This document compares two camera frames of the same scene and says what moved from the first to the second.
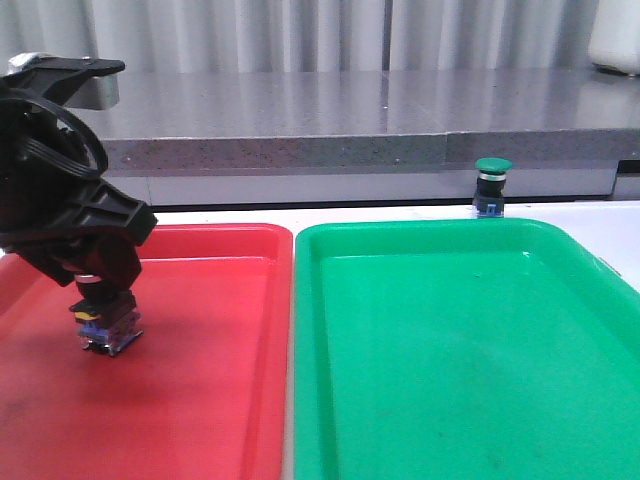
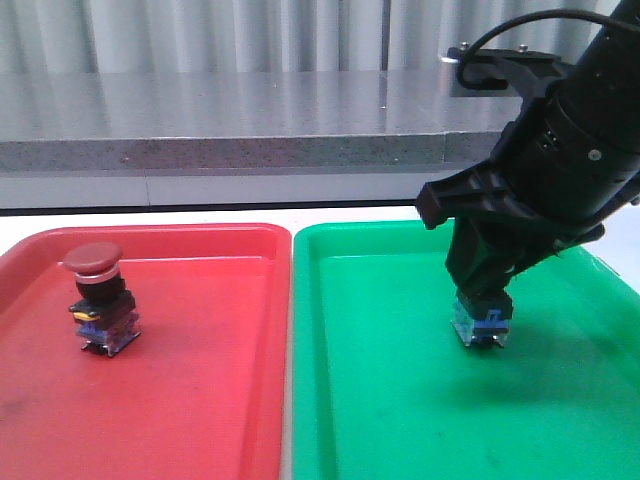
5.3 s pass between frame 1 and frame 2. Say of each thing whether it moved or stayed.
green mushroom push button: moved
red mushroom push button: stayed
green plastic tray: stayed
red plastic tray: stayed
